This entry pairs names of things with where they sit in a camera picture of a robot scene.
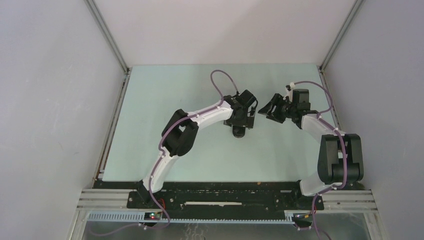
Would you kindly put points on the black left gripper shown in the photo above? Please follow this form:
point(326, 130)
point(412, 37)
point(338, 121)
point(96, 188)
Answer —
point(246, 122)

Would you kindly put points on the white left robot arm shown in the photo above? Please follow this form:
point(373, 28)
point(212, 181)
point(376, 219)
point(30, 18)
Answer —
point(178, 137)

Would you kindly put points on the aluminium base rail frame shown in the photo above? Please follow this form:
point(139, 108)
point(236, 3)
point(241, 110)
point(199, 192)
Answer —
point(111, 204)

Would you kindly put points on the aluminium corner rail left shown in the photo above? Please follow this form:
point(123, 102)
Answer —
point(107, 34)

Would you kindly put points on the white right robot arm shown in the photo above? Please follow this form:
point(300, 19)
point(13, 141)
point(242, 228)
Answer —
point(340, 158)

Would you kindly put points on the aluminium corner rail right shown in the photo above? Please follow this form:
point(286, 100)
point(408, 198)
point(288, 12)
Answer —
point(353, 12)

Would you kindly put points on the aluminium corner rail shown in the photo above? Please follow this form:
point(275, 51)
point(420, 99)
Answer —
point(353, 12)
point(107, 34)

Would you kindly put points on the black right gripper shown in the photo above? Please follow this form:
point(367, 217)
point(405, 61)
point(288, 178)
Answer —
point(278, 100)

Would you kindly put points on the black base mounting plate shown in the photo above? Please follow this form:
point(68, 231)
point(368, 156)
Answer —
point(232, 201)

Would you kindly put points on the black glasses case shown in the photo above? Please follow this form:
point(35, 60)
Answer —
point(238, 131)

